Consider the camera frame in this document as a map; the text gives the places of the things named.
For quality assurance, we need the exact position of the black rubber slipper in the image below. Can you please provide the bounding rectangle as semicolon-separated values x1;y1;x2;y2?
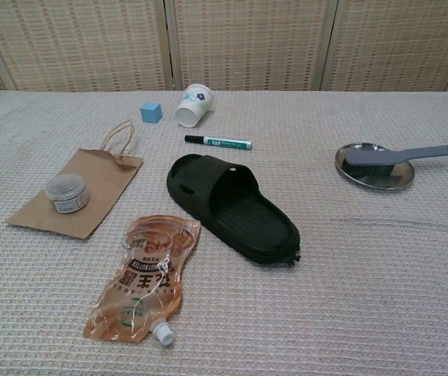
166;154;302;268

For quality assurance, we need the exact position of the grey handled brush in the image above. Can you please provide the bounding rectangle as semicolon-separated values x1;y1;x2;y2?
342;144;448;176

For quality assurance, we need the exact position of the green white marker pen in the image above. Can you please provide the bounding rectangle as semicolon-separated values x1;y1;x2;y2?
184;135;254;152

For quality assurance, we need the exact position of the white floral paper cup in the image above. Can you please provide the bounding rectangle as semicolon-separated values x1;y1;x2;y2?
174;83;214;128

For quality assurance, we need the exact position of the light blue cube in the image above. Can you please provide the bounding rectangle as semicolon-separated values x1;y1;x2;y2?
139;102;164;125

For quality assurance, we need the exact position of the orange spouted sauce pouch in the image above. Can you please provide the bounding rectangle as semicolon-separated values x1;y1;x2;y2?
84;215;202;347

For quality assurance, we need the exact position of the bamboo folding screen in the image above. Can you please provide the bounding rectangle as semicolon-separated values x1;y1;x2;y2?
0;0;448;93

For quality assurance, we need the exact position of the small clear plastic jar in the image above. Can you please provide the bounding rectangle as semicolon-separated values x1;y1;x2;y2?
45;173;91;215

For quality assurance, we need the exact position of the round stainless steel plate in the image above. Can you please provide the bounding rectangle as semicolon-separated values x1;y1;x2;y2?
334;142;416;192

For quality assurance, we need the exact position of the beige woven tablecloth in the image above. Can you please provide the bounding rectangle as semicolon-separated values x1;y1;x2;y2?
0;89;448;376

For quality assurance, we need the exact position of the brown paper handle bag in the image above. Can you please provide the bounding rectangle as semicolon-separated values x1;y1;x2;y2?
5;119;144;239

